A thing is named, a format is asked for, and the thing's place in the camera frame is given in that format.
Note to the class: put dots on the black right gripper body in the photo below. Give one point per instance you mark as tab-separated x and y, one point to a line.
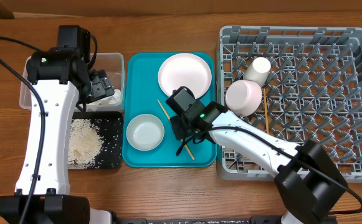
178	127

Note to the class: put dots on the pink plate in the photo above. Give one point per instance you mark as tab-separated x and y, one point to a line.
185	69

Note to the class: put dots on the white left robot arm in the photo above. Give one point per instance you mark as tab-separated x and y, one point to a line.
57	79

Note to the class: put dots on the teal serving tray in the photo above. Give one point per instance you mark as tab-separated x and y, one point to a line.
144	96

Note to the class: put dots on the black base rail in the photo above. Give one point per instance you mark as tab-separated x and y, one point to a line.
268	219

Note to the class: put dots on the grey bowl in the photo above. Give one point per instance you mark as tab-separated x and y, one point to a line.
145	132

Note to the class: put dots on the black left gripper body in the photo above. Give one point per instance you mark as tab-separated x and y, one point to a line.
101	86

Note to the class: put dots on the small pink saucer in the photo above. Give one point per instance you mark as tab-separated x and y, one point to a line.
243	97

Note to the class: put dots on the grey dishwasher rack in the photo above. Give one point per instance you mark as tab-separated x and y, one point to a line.
314	87

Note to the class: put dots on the white napkin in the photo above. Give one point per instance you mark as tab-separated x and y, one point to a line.
113	99

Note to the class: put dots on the pale green cup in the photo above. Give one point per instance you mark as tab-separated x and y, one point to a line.
258	71

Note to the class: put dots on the black tray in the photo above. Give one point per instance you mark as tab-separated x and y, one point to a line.
111	130

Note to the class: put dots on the wooden chopstick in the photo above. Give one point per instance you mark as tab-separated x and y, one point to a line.
266	112
167	115

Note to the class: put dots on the clear plastic waste bin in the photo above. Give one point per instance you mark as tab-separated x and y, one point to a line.
113	64

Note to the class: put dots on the rice pile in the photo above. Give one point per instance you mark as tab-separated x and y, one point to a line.
84	145

